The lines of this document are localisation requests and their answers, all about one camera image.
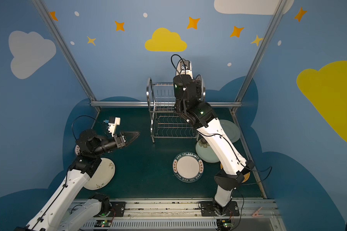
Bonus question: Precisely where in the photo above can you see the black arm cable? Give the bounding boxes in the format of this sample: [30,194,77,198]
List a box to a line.
[239,166,273,185]
[71,115,106,141]

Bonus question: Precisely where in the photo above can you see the left green circuit board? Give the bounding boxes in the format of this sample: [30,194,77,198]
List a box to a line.
[94,220,112,228]

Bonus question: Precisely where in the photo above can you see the plain grey-green plate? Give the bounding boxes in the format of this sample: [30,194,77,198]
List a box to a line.
[220,119,241,143]

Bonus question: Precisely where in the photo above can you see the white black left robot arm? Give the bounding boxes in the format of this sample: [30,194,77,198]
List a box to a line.
[15,129,140,231]

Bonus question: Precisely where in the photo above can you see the pale green sunflower plate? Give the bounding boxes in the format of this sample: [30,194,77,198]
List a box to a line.
[195,138,220,163]

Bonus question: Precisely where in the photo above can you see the white plate floral sprigs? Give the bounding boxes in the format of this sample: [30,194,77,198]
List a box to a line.
[84,158,116,191]

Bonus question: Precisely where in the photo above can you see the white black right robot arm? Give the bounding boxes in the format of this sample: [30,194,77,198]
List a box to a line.
[173,74,254,213]

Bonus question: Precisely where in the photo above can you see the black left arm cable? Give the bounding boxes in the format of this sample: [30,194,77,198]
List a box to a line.
[71,115,106,141]

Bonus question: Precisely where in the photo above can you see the aluminium frame back rail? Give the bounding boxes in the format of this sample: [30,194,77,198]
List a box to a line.
[90,101,242,107]

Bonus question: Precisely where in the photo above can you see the orange woven round plate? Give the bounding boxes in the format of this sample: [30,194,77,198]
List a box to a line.
[220,164,250,183]

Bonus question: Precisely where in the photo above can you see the aluminium frame right post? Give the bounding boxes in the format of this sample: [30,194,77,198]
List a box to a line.
[235,0,288,105]

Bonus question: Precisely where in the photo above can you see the pink clothes peg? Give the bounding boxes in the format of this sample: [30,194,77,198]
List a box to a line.
[252,207,264,218]

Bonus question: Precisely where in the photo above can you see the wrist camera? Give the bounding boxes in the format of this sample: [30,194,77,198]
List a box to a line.
[104,116,120,137]
[176,59,193,79]

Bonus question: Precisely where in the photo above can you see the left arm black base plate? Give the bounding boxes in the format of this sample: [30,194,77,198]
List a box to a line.
[97,201,126,218]

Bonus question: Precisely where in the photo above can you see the green circuit board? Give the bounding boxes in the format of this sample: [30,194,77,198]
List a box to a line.
[216,219,233,231]
[94,220,112,228]

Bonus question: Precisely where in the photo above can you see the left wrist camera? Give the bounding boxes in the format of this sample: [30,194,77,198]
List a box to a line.
[104,116,120,137]

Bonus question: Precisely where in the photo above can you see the right green circuit board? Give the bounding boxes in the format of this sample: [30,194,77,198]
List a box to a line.
[216,219,233,231]

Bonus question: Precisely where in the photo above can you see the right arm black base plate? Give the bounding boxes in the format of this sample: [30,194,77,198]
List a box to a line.
[199,201,240,217]

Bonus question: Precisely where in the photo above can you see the stainless steel dish rack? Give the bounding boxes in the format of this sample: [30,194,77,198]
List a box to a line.
[146,78,199,143]

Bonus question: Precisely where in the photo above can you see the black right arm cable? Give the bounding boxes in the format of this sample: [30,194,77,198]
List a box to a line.
[239,166,273,185]

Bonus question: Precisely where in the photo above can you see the white plate green lettered rim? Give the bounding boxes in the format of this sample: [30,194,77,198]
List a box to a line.
[173,152,204,183]

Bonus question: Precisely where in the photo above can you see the aluminium frame post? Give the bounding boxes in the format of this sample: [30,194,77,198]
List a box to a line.
[235,0,288,105]
[32,0,97,101]

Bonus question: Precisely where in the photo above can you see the aluminium frame left post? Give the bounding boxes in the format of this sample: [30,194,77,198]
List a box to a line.
[32,0,97,101]

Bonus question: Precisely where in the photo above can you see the white plate orange sunburst edge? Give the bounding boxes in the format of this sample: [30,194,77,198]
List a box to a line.
[74,145,80,156]

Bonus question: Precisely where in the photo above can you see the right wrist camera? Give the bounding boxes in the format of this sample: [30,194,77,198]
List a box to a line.
[176,59,193,79]

